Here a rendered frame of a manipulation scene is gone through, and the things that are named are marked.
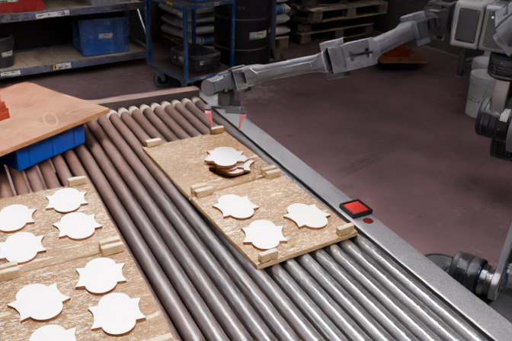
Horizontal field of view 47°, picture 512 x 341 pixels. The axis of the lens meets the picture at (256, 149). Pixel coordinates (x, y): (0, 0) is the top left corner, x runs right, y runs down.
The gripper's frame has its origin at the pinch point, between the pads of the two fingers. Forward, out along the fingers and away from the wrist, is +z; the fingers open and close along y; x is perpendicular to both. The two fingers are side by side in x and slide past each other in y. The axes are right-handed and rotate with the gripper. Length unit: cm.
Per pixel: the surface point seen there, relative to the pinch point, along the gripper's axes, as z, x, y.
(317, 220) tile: 12, -40, 29
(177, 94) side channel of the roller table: 14, 67, -23
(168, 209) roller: 15.4, -30.6, -16.8
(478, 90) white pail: 84, 277, 210
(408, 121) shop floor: 109, 266, 152
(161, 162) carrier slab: 14.0, -1.7, -22.6
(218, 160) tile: 8.1, -9.9, -2.0
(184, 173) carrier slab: 13.8, -10.0, -13.7
